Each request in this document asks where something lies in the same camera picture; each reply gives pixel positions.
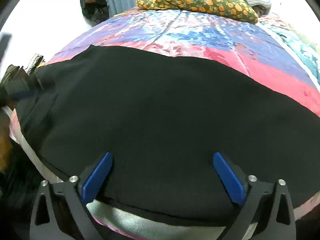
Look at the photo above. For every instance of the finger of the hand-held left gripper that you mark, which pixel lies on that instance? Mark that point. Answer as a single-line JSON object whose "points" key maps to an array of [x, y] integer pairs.
{"points": [[21, 86]]}

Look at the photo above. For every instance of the pink cloth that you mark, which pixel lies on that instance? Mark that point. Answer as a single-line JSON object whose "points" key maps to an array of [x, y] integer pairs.
{"points": [[272, 20]]}

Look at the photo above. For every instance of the person's dark clothing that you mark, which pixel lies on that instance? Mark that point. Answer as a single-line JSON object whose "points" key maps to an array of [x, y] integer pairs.
{"points": [[20, 192]]}

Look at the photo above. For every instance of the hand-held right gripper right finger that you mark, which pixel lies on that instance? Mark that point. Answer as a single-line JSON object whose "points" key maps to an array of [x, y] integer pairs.
{"points": [[228, 177]]}

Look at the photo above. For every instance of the teal floral blanket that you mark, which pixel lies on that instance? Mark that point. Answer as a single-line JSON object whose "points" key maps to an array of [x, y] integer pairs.
{"points": [[297, 45]]}

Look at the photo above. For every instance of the black pants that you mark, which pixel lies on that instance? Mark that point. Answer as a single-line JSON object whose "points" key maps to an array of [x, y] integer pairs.
{"points": [[162, 120]]}

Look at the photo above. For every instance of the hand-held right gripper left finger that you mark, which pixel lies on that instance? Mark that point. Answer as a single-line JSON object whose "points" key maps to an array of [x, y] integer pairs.
{"points": [[96, 177]]}

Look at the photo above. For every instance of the black hanging coat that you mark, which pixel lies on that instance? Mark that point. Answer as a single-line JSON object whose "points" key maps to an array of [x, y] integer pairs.
{"points": [[93, 2]]}

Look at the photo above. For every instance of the grey knit blanket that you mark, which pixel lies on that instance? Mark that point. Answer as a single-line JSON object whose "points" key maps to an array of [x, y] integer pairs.
{"points": [[258, 3]]}

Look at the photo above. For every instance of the pile of colourful clothes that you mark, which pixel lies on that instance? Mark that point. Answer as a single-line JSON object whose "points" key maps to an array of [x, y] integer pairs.
{"points": [[36, 62]]}

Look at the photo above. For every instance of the orange floral pillow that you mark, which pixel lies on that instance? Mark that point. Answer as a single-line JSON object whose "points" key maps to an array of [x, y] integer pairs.
{"points": [[197, 1]]}

